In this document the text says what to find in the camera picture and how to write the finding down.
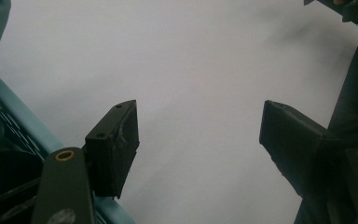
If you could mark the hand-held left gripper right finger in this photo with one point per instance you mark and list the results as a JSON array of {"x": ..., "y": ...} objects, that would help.
[{"x": 295, "y": 146}]

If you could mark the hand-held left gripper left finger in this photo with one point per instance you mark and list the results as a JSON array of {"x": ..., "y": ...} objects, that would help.
[{"x": 112, "y": 149}]

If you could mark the light blue plastic basket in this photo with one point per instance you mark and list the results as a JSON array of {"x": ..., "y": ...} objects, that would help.
[{"x": 21, "y": 115}]

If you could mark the white table cover sheet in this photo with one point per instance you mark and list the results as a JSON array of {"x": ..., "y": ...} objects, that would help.
[{"x": 199, "y": 62}]

